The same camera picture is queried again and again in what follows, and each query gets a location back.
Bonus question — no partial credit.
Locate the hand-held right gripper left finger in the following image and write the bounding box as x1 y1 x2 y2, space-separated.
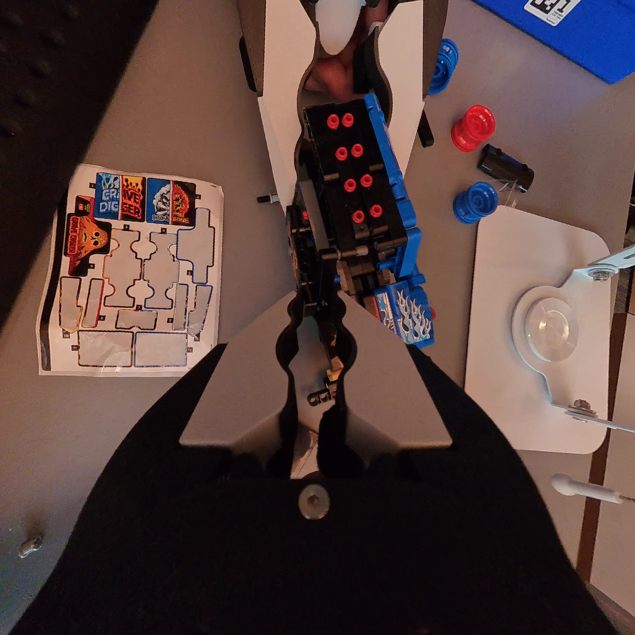
179 290 303 464

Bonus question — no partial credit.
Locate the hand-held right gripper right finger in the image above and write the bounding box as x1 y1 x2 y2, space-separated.
321 290 453 462

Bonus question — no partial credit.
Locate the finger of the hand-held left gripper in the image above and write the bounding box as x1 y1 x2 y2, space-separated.
257 0 320 215
355 0 428 175

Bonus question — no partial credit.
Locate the brick-built toy truck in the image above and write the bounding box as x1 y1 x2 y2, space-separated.
257 93 438 407

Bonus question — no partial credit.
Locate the person's left hand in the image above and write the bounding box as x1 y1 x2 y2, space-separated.
303 21 384 98

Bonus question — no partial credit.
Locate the blue wheel rim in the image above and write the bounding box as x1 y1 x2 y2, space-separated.
452 181 499 225
428 38 459 96

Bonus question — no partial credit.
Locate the red wheel rim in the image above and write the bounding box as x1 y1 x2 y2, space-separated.
450 104 497 153

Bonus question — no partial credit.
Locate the black cylinder part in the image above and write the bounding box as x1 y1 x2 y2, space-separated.
478 144 535 191

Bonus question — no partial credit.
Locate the sticker sheet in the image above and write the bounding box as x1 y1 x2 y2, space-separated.
37 164 225 377

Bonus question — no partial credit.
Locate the clear plastic wrap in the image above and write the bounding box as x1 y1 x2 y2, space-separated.
496 176 527 209

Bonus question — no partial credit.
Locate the clear round disc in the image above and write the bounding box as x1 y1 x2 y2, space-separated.
523 298 580 363

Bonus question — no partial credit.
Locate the blue storage bin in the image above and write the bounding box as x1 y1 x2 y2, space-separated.
470 0 635 85

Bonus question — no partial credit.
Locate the black dotted pad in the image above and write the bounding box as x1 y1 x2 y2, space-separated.
0 0 159 330

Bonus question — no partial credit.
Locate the white stand with base plate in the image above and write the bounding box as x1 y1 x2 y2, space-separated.
464 205 635 454

